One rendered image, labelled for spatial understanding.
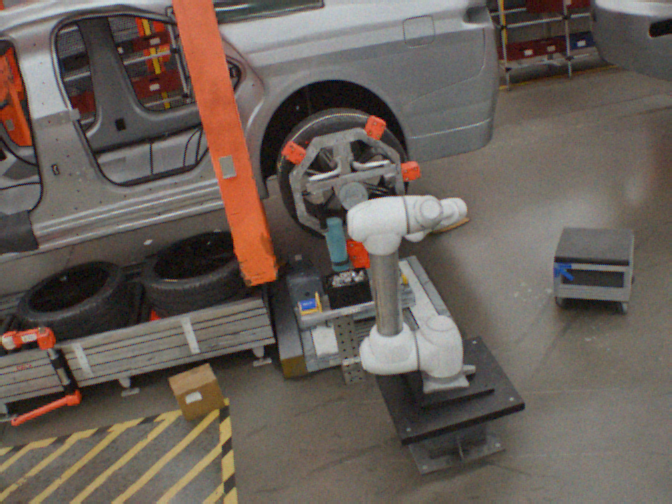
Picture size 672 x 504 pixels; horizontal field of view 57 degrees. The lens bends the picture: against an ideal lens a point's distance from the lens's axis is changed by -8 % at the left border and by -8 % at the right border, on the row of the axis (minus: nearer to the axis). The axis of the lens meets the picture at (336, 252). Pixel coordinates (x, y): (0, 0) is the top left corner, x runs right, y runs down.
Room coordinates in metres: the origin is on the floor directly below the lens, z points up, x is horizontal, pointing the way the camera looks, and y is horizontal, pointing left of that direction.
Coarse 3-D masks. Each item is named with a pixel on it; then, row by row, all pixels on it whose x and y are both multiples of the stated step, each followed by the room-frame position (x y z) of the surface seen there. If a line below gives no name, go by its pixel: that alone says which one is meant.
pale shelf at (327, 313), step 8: (328, 304) 2.69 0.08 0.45; (360, 304) 2.63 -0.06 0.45; (368, 304) 2.62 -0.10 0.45; (312, 312) 2.65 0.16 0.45; (328, 312) 2.62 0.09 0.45; (336, 312) 2.61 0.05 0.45; (344, 312) 2.61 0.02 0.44; (352, 312) 2.61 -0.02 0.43; (304, 320) 2.60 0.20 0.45; (312, 320) 2.60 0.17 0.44; (320, 320) 2.60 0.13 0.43
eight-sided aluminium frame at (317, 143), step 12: (348, 132) 3.08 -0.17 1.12; (360, 132) 3.06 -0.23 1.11; (312, 144) 3.06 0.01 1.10; (324, 144) 3.05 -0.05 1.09; (372, 144) 3.07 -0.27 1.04; (384, 144) 3.11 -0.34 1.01; (312, 156) 3.05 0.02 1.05; (396, 156) 3.07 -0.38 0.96; (300, 168) 3.04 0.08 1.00; (396, 180) 3.07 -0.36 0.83; (300, 192) 3.04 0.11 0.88; (300, 204) 3.04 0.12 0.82; (300, 216) 3.03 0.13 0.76; (312, 216) 3.09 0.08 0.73; (312, 228) 3.04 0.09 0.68
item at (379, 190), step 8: (320, 152) 3.15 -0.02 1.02; (328, 152) 3.17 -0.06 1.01; (328, 160) 3.16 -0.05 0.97; (336, 168) 3.16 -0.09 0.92; (352, 168) 3.16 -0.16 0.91; (336, 176) 3.20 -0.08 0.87; (368, 184) 3.17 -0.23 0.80; (384, 184) 3.28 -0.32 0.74; (304, 192) 3.15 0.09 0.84; (376, 192) 3.17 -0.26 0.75; (384, 192) 3.18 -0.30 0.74; (304, 200) 3.25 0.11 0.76; (328, 200) 3.15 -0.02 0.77; (312, 208) 3.25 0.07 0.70; (328, 216) 3.24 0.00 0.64; (336, 216) 3.26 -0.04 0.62; (344, 216) 3.26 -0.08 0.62; (344, 224) 3.16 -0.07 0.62
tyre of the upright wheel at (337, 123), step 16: (320, 112) 3.33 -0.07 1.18; (336, 112) 3.26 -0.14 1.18; (352, 112) 3.27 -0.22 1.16; (320, 128) 3.13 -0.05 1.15; (336, 128) 3.14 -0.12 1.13; (352, 128) 3.14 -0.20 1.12; (304, 144) 3.13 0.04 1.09; (288, 160) 3.12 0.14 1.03; (400, 160) 3.16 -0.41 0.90; (288, 176) 3.12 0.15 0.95; (288, 192) 3.12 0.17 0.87; (288, 208) 3.12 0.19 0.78; (304, 224) 3.12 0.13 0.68
